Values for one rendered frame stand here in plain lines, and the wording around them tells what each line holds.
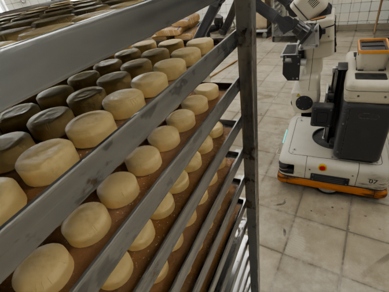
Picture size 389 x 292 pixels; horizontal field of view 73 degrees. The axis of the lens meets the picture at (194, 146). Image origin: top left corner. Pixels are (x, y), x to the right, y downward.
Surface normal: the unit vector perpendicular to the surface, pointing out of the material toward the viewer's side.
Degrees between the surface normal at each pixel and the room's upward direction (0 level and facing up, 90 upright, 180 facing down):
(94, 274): 90
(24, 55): 90
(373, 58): 92
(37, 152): 0
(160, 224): 0
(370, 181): 90
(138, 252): 0
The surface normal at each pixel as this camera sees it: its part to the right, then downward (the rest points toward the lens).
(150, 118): 0.89, 0.14
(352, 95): -0.41, 0.57
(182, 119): -0.15, -0.81
